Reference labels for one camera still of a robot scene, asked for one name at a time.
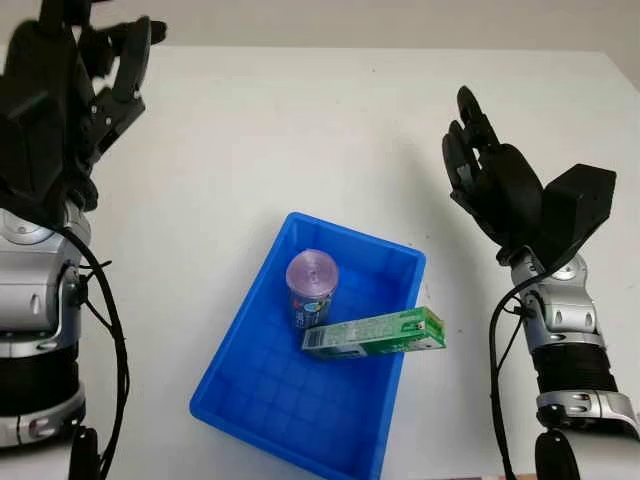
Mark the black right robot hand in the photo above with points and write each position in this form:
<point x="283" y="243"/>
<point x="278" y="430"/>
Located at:
<point x="505" y="185"/>

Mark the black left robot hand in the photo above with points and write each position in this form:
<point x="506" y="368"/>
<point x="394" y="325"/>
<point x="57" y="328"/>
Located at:
<point x="50" y="75"/>

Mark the green toothpaste box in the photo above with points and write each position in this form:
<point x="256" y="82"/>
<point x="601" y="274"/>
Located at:
<point x="370" y="332"/>

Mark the purple-lidded can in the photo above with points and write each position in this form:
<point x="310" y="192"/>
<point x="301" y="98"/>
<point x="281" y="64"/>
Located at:
<point x="312" y="275"/>

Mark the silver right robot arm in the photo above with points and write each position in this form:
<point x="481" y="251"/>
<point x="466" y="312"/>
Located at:
<point x="565" y="305"/>

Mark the blue plastic tray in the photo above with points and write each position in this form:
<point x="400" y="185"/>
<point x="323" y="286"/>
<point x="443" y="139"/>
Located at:
<point x="300" y="410"/>

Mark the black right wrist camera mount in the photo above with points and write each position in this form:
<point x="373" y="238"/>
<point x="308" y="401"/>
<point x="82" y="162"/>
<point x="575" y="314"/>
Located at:
<point x="580" y="200"/>

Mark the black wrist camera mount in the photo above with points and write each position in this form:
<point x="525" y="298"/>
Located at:
<point x="580" y="200"/>
<point x="15" y="165"/>

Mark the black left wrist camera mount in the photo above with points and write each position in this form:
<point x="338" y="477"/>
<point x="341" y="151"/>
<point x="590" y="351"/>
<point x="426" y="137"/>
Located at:
<point x="15" y="165"/>

